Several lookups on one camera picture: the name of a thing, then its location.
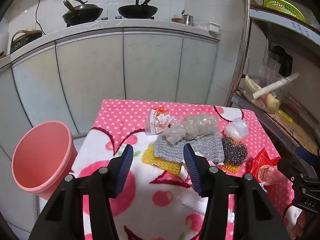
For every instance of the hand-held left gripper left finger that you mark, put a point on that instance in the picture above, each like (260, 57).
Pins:
(125, 172)

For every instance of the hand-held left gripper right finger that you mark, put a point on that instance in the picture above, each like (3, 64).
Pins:
(193, 170)

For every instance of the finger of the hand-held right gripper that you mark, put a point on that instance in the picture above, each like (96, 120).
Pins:
(306, 153)

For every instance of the white tissue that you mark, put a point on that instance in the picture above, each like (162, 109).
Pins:
(190, 200)

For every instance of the clear bubble wrap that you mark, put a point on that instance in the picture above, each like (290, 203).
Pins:
(192, 126)

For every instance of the red and clear snack packet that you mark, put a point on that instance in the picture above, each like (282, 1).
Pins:
(262, 163)

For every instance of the dark steel wool scourer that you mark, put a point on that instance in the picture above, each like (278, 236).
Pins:
(235, 151)

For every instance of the white plastic bag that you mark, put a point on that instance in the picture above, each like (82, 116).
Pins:
(237, 130)

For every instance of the pink plastic bucket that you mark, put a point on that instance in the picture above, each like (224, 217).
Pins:
(37, 155)

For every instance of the person's right hand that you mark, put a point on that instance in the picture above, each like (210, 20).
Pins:
(298, 226)

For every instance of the yellow foam net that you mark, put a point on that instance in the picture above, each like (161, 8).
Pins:
(150, 156)

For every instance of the silver scrubbing cloth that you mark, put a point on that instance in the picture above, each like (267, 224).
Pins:
(170, 147)

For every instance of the pink polka dot printed blanket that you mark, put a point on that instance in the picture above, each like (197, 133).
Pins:
(120, 115)

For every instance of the orange and white crumpled wrapper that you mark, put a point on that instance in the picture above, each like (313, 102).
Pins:
(158, 122)

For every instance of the white paper roll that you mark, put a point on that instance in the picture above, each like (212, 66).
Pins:
(275, 85)

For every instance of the clear plastic container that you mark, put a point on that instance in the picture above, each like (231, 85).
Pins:
(262, 80)

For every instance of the grey kitchen cabinet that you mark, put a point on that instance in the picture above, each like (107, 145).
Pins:
(87, 67)

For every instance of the metal storage rack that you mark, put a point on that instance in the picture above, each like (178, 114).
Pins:
(243, 42)

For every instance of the white plastic container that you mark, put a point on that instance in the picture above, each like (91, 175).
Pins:
(208, 26)

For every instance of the green plastic basket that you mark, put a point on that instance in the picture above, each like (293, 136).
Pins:
(282, 6)

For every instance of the small steel pot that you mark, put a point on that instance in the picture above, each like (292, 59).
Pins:
(188, 20)

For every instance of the brown bowl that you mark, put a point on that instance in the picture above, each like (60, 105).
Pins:
(176, 20)

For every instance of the gas stove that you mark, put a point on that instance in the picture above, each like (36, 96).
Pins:
(103, 18)

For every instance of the black wok with spatula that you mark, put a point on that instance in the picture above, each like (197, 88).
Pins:
(137, 11)

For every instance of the black wok with lid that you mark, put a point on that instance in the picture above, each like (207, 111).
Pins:
(82, 13)

